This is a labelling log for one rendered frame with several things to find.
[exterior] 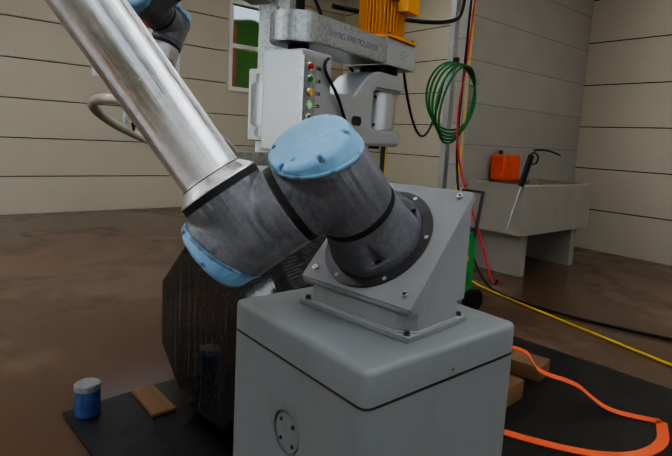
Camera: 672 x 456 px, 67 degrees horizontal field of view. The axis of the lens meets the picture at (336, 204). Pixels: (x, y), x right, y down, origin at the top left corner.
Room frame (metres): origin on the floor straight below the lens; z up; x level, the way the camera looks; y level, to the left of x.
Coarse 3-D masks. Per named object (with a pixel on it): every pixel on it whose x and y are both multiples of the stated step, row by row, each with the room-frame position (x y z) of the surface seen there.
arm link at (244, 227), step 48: (48, 0) 0.85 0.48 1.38; (96, 0) 0.84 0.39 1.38; (96, 48) 0.83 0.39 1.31; (144, 48) 0.85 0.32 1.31; (144, 96) 0.83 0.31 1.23; (192, 96) 0.88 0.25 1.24; (192, 144) 0.83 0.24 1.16; (192, 192) 0.83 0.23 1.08; (240, 192) 0.82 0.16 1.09; (192, 240) 0.82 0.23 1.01; (240, 240) 0.81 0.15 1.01; (288, 240) 0.83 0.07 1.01
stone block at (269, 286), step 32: (192, 288) 1.96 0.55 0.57; (224, 288) 1.80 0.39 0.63; (256, 288) 1.74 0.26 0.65; (288, 288) 1.77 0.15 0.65; (192, 320) 1.95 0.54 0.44; (224, 320) 1.80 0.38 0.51; (192, 352) 1.95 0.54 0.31; (224, 352) 1.80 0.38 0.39; (192, 384) 1.95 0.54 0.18; (224, 384) 1.79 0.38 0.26; (224, 416) 1.79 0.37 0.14
